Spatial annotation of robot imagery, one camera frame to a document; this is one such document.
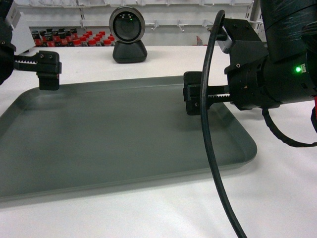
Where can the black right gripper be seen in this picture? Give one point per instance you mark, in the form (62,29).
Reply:
(245,74)

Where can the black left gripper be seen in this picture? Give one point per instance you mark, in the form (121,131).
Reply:
(46,64)

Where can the grey rectangular serving tray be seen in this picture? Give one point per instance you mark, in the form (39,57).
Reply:
(98,134)

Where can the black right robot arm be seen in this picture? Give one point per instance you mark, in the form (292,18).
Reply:
(290,71)

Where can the red cap sauce bottles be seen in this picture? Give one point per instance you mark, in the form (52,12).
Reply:
(71,38)

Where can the white cash drawer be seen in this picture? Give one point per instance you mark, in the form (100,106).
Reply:
(21,36)

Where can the black barcode scanner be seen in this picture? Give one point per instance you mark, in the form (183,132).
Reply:
(127,25)

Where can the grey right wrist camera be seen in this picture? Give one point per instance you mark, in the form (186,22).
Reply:
(224,40)

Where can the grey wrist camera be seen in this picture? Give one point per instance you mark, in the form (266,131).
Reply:
(224,40)
(11,13)

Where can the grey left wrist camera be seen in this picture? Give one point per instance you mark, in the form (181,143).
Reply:
(11,13)

